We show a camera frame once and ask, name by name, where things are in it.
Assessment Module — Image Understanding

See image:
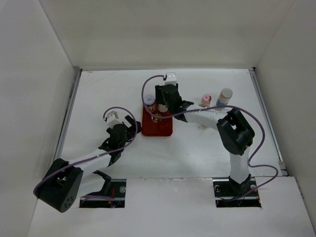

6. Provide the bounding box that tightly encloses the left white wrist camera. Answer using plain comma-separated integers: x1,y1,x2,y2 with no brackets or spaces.
104,111,122,129

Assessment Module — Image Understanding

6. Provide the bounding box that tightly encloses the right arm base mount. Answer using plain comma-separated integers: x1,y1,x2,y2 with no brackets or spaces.
213,179,261,208

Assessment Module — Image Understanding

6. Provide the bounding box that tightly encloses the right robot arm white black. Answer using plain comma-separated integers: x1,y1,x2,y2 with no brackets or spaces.
155,84,255,196

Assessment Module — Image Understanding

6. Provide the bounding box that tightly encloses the white cap red label jar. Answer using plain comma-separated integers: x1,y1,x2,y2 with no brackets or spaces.
144,94,156,113

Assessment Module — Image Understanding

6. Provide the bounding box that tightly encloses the pink cap spice bottle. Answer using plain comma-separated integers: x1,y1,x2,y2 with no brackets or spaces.
198,94,212,108

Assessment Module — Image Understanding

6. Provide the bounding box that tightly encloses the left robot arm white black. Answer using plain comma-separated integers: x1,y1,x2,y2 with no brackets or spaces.
33,116,142,213

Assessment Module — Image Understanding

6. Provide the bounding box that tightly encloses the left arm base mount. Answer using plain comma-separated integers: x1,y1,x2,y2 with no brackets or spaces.
79,170,127,208

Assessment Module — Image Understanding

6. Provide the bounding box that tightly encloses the red rectangular tray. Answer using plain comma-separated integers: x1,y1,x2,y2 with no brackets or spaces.
141,106,173,137

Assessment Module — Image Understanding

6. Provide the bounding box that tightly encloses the silver cap tall bottle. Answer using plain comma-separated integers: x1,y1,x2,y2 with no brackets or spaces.
158,104,168,113

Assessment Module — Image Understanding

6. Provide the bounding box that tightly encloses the purple cable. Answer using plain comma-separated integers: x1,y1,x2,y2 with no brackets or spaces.
33,106,139,198
141,75,279,201

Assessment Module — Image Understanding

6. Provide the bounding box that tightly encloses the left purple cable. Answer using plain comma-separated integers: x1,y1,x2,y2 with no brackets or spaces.
33,106,139,198

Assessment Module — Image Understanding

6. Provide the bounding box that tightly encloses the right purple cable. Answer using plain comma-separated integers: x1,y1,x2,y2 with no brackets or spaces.
141,75,279,201

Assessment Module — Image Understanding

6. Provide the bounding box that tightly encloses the silver cap blue label bottle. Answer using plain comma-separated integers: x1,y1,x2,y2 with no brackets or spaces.
215,88,233,111

